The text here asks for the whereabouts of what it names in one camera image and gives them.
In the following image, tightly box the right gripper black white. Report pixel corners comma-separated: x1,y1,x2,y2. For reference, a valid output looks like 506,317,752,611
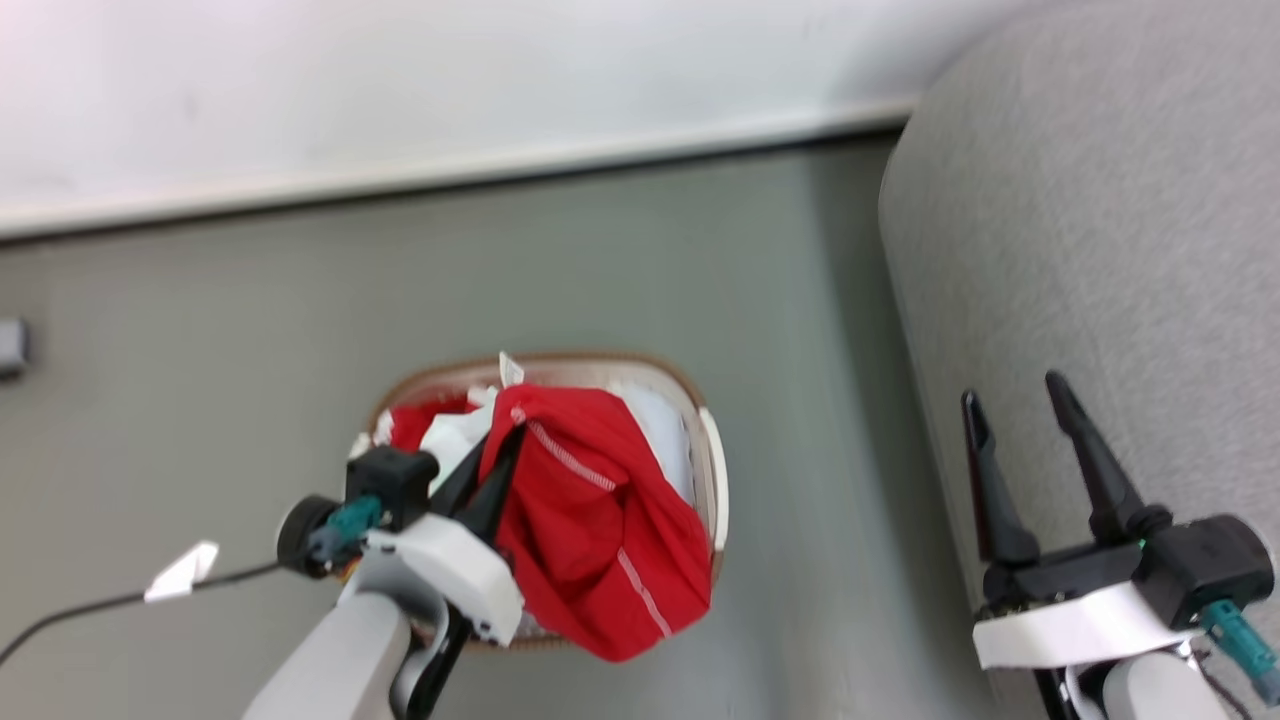
961,370,1201,671

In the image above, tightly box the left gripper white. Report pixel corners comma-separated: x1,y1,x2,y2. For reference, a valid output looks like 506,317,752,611
358,426,527,647

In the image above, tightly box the red garment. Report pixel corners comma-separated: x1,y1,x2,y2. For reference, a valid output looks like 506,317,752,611
386,383,715,664

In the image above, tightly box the woven brown laundry basket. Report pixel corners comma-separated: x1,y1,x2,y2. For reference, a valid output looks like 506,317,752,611
362,350,730,653

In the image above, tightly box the white garment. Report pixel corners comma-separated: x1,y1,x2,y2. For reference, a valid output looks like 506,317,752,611
348,352,697,506

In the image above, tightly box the grey fabric sofa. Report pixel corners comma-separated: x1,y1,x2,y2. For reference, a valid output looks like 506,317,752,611
878,0,1280,720

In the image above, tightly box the white baseboard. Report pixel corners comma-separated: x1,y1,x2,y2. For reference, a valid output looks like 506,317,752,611
0,95,919,241

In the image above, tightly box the small grey box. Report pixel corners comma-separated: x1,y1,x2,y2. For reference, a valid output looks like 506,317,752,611
0,318,31,379

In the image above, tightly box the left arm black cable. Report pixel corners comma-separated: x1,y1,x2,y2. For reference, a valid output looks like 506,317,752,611
398,596,473,720

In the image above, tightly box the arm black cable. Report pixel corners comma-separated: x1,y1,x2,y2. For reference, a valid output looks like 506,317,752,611
1032,664,1079,720
398,596,473,720

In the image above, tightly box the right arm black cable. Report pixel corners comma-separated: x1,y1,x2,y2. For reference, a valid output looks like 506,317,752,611
1032,664,1079,720

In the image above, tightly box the white cable tag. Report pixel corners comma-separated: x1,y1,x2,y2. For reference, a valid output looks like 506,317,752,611
144,540,220,605

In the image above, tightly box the thin black cable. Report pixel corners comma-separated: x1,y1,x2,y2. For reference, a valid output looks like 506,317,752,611
0,562,283,667

